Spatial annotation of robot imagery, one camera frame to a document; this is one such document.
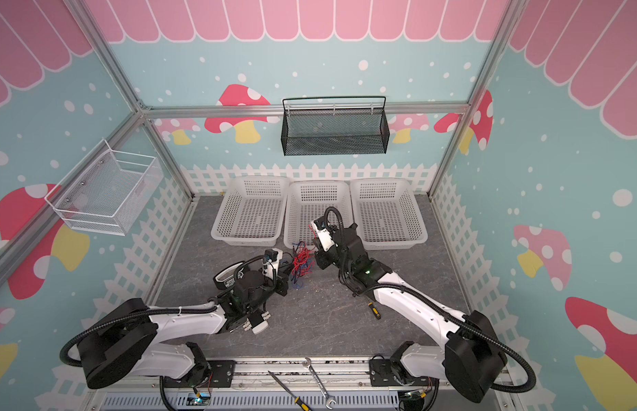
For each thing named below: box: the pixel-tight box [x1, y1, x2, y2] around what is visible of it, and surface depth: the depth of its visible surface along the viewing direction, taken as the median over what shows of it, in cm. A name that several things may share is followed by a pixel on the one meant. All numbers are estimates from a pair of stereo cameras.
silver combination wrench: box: [302, 357, 337, 411], surface depth 74 cm
